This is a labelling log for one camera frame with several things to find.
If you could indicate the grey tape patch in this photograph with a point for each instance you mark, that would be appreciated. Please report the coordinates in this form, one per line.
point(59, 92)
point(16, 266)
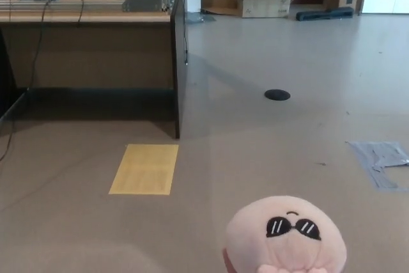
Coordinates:
point(374, 158)

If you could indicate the wooden desk with dark sides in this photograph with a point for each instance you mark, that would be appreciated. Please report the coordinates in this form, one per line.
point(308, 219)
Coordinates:
point(96, 55)

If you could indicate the aluminium profile rails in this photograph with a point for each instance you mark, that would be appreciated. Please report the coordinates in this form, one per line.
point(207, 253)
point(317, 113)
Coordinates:
point(64, 5)

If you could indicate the person's bare hand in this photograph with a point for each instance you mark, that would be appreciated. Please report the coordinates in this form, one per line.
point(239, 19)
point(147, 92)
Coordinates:
point(227, 263)

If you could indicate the clear plastic bag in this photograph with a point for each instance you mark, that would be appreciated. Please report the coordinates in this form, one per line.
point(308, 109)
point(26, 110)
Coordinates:
point(199, 17)

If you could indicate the black round floor cover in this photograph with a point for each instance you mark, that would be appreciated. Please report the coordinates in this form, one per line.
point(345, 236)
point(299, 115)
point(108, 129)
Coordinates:
point(277, 94)

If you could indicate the flat cardboard sheet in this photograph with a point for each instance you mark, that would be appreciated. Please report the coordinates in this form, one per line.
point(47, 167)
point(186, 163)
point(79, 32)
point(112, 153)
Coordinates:
point(220, 3)

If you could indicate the long black foam bar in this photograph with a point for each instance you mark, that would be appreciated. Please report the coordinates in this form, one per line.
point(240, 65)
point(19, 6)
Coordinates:
point(322, 14)

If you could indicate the yellow paper sheet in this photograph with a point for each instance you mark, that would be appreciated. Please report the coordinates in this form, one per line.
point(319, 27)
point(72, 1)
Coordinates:
point(143, 170)

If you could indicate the pink plush dumpling with sunglasses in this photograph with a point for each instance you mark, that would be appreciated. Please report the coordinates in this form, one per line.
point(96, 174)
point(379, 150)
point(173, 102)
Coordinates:
point(281, 247)

